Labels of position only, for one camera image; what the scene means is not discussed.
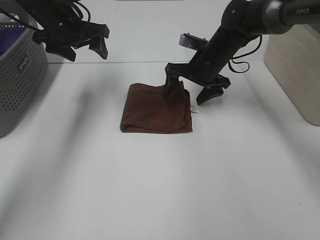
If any brown towel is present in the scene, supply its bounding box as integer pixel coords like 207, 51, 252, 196
119, 81, 193, 134

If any beige storage box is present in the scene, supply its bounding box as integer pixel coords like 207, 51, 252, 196
264, 25, 320, 126

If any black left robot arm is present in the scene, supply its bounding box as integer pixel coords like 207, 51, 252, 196
0, 0, 110, 62

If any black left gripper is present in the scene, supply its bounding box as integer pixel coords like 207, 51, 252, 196
32, 21, 110, 62

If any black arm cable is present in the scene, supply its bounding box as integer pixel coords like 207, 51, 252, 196
228, 34, 263, 75
0, 0, 91, 32

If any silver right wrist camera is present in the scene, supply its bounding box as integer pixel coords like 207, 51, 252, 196
179, 33, 209, 51

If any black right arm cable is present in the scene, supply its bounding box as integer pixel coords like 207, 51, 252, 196
228, 34, 263, 75

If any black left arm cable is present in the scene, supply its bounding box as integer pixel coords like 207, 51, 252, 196
0, 0, 91, 32

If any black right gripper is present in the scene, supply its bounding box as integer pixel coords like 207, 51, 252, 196
163, 56, 230, 105

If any grey perforated laundry basket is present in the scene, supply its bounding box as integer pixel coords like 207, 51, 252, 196
0, 21, 48, 137

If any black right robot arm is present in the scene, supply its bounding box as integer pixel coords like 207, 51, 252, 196
163, 0, 320, 105

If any purple cloth in basket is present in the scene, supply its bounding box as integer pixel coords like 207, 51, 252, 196
0, 27, 25, 56

